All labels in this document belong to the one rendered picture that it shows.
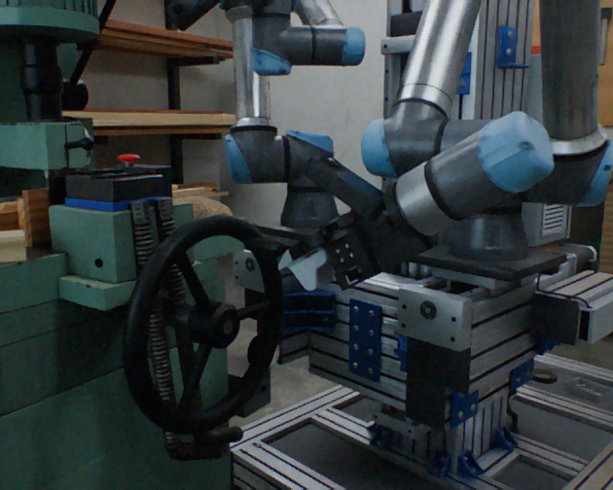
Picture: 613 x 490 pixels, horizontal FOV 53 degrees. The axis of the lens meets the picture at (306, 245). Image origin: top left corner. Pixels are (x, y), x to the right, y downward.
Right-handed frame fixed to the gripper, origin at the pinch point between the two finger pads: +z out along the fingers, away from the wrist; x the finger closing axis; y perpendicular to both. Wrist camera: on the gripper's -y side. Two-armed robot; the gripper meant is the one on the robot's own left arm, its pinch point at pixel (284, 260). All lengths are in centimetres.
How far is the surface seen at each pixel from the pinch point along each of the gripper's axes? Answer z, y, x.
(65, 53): 34, -55, 10
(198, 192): 31.9, -23.4, 24.4
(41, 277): 21.2, -11.0, -20.2
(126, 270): 12.5, -7.0, -14.3
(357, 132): 141, -90, 311
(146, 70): 219, -186, 229
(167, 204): 7.3, -13.0, -8.1
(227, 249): 22.7, -8.5, 15.2
